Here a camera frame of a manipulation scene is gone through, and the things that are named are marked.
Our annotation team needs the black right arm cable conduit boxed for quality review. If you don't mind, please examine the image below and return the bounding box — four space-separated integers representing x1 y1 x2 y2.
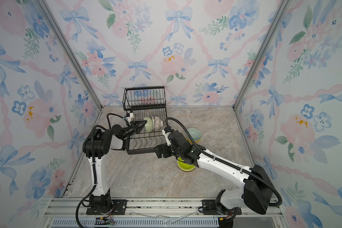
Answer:
165 117 283 207

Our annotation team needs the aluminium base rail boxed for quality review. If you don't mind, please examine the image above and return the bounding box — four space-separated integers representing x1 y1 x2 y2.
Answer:
39 198 287 228

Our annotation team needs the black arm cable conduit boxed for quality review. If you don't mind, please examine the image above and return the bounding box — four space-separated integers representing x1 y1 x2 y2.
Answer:
75 113 132 228
165 117 283 207

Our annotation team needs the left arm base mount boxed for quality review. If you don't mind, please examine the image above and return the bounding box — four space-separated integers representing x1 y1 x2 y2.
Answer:
86 199 128 215

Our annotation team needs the aluminium corner post left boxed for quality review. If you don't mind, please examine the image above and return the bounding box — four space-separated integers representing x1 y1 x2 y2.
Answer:
34 0 102 110

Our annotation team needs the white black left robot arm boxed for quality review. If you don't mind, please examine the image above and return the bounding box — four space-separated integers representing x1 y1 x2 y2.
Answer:
83 120 147 210

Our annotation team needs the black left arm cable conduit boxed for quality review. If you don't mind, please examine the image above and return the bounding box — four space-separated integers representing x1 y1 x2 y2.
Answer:
75 113 132 228

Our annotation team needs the black wire dish rack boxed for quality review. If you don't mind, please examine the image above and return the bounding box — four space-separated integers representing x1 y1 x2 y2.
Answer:
123 85 167 155

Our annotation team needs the white maroon patterned bowl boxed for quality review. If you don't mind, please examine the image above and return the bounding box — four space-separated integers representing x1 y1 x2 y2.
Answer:
159 118 163 130

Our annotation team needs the blue yellow patterned bowl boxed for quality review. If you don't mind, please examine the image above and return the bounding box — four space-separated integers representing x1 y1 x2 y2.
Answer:
151 116 159 132

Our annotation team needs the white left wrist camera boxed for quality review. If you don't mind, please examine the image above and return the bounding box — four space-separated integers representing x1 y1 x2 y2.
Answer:
125 112 135 123

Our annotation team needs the lime green bowl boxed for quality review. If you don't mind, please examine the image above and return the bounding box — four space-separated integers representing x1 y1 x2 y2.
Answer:
177 157 196 172

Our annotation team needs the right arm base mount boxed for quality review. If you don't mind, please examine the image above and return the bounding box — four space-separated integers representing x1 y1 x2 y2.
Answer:
198 199 242 217

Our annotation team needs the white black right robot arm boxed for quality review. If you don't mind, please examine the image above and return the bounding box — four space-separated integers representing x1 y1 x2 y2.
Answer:
155 128 273 215

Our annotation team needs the teal striped bowl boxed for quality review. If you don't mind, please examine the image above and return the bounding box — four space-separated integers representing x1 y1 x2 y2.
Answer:
187 127 202 142

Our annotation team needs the aluminium corner post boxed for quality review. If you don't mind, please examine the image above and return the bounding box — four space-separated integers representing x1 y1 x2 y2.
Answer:
34 0 102 110
233 0 291 112

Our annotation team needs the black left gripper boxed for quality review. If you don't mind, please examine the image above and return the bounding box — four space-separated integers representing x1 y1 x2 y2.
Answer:
123 123 148 141

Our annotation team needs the aluminium corner post right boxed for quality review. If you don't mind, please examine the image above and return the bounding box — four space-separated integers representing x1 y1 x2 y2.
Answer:
233 0 291 112

